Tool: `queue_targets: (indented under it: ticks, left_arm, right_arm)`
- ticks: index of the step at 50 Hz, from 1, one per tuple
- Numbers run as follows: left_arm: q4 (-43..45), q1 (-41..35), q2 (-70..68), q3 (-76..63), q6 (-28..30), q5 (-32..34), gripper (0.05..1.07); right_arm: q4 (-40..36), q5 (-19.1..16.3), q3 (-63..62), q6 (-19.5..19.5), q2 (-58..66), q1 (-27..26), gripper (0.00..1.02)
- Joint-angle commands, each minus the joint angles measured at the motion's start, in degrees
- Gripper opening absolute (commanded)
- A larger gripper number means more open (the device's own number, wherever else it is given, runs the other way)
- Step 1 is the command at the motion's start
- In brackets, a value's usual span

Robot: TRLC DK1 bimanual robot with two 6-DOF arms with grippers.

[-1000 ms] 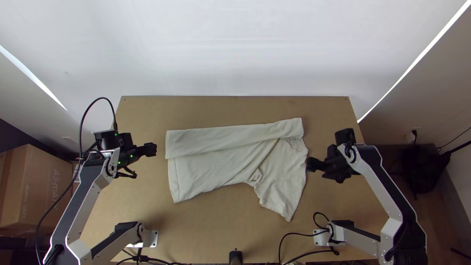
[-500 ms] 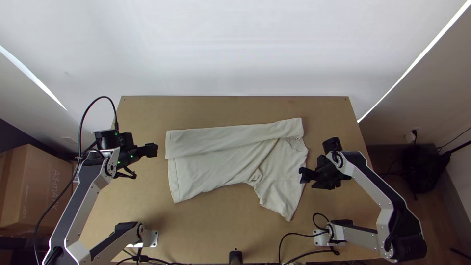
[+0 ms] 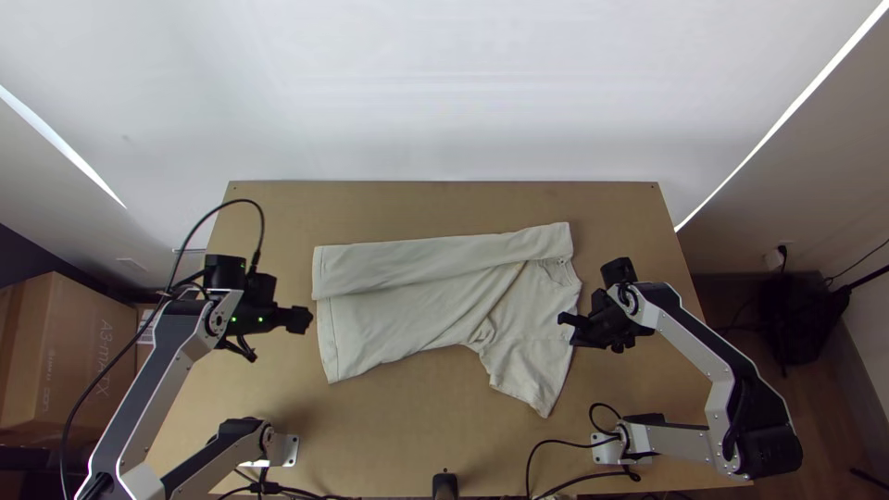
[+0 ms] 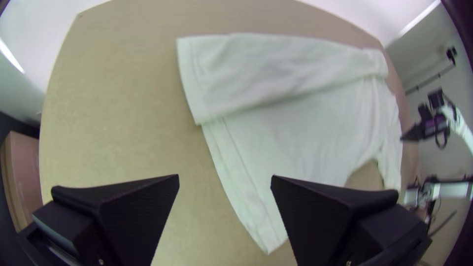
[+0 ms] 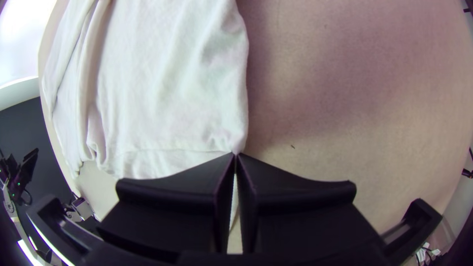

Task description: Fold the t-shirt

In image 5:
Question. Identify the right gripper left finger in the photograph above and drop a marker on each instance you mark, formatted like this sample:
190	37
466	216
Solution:
177	210

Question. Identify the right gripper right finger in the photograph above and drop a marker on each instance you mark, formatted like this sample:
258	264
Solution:
295	214

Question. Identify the white t-shirt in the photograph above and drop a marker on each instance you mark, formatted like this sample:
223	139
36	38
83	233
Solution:
159	85

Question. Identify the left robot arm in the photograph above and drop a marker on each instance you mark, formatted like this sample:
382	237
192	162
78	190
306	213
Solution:
26	164

